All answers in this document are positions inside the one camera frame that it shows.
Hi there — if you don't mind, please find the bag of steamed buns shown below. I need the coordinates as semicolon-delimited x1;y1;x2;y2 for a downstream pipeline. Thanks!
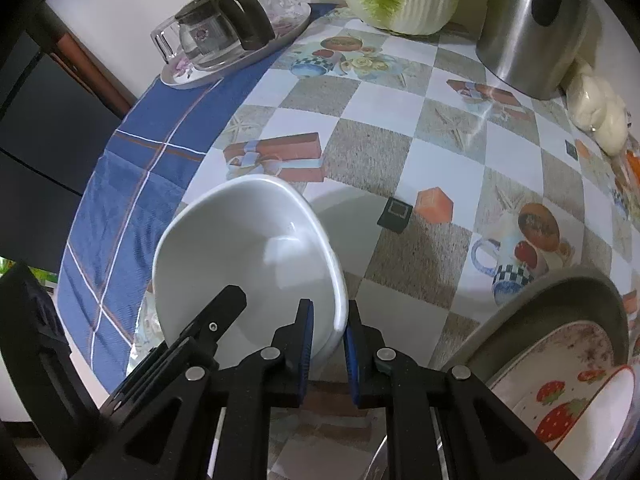
567;62;631;156

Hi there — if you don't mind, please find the glass coffee pot black handle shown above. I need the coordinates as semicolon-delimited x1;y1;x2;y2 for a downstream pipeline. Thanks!
175;0;277;72

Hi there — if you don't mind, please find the checkered plastic table cover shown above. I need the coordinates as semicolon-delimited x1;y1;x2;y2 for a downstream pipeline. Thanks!
125;5;640;480

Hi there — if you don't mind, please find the strawberry print plate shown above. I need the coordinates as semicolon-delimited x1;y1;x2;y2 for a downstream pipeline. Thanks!
487;322;618;461

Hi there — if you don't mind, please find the strawberry print bowl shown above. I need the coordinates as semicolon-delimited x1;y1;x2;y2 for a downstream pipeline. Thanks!
520;364;640;480

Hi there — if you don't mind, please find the plain white bowl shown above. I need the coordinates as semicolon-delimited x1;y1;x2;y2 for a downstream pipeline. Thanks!
151;176;348;376

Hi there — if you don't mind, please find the blue plaid tablecloth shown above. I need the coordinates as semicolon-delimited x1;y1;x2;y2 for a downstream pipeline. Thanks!
56;2;346;396

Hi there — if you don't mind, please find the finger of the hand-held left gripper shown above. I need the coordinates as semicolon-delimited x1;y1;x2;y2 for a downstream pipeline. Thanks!
100;285;248;426

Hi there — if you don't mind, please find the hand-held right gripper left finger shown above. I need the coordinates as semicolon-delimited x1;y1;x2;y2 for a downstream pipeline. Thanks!
70;299;316;480

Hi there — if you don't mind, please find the dark door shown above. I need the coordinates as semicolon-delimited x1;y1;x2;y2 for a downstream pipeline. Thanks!
0;25;126;276

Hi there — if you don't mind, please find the stainless steel thermos jug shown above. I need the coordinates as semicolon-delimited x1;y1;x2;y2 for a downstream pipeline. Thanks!
475;0;591;101

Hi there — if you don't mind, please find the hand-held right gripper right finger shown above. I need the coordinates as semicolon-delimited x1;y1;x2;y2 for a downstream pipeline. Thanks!
342;300;576;480

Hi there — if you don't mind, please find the large stainless steel basin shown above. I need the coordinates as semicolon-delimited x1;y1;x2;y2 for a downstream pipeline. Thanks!
440;266;632;391

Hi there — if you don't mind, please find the floral oval serving tray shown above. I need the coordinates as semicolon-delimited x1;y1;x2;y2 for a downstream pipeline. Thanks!
160;2;312;91

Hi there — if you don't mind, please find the brown wooden door frame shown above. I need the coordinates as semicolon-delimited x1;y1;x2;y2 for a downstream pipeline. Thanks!
45;2;138;116

